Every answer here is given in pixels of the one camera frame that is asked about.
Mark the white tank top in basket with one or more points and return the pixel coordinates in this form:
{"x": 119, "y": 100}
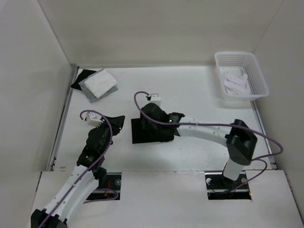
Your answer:
{"x": 236, "y": 83}

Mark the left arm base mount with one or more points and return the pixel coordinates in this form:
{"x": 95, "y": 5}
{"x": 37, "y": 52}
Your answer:
{"x": 109, "y": 189}

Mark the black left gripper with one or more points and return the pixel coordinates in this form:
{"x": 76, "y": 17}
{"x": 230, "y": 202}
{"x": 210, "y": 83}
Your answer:
{"x": 117, "y": 123}

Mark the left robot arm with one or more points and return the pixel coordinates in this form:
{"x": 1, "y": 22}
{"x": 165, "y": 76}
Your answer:
{"x": 88, "y": 175}

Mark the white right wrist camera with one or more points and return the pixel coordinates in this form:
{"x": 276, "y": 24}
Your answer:
{"x": 154, "y": 98}

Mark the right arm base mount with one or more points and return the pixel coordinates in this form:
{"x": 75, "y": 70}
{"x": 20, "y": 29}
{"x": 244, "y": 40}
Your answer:
{"x": 222, "y": 188}

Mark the folded black tank top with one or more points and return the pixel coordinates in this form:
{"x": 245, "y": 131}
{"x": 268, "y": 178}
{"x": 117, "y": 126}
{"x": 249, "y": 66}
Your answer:
{"x": 82, "y": 76}

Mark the black tank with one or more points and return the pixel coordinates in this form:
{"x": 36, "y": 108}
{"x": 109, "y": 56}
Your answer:
{"x": 82, "y": 76}
{"x": 140, "y": 135}

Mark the white plastic basket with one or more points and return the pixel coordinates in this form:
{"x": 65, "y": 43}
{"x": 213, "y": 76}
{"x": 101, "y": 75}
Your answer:
{"x": 243, "y": 62}

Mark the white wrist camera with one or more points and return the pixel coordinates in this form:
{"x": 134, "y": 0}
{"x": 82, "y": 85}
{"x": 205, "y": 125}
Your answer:
{"x": 92, "y": 119}
{"x": 154, "y": 98}

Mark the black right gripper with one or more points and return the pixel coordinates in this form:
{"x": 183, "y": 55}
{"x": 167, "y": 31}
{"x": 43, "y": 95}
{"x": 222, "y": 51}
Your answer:
{"x": 146, "y": 123}

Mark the folded white tank top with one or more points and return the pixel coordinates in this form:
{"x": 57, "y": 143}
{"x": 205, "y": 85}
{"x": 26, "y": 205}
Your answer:
{"x": 100, "y": 83}

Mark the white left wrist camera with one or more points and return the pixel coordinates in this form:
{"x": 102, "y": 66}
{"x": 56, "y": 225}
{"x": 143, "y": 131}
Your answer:
{"x": 92, "y": 119}

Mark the folded grey tank top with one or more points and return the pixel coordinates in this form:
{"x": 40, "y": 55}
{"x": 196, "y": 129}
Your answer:
{"x": 90, "y": 96}

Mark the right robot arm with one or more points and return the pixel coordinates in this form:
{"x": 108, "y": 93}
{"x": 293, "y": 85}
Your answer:
{"x": 239, "y": 142}

